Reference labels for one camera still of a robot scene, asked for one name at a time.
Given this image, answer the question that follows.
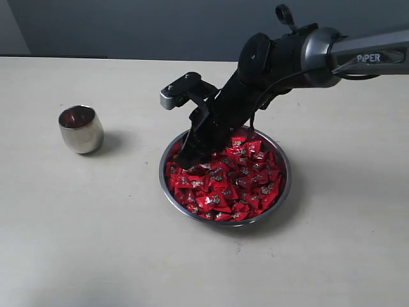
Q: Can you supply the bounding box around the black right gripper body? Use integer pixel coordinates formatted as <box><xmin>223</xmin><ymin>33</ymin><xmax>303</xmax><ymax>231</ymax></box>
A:
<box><xmin>183</xmin><ymin>72</ymin><xmax>270</xmax><ymax>160</ymax></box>

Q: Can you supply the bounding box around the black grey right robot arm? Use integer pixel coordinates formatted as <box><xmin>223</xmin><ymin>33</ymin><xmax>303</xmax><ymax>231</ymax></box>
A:
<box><xmin>160</xmin><ymin>24</ymin><xmax>408</xmax><ymax>168</ymax></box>

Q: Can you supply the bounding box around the pile of red wrapped candies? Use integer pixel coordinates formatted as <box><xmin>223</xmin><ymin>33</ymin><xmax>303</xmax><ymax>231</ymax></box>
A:
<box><xmin>166</xmin><ymin>134</ymin><xmax>283</xmax><ymax>222</ymax></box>

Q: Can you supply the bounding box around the round steel bowl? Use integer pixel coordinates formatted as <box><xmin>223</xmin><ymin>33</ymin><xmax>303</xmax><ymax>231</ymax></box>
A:
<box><xmin>158</xmin><ymin>124</ymin><xmax>293</xmax><ymax>228</ymax></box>

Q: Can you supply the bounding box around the stainless steel cup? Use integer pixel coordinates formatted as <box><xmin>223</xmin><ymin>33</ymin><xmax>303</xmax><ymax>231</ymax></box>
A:
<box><xmin>58</xmin><ymin>105</ymin><xmax>104</xmax><ymax>154</ymax></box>

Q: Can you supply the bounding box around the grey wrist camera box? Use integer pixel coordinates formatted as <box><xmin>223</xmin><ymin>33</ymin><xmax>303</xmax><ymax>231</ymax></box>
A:
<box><xmin>160</xmin><ymin>72</ymin><xmax>219</xmax><ymax>111</ymax></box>

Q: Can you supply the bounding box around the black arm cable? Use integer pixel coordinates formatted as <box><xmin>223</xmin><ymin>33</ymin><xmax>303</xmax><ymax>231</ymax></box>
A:
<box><xmin>249</xmin><ymin>3</ymin><xmax>381</xmax><ymax>132</ymax></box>

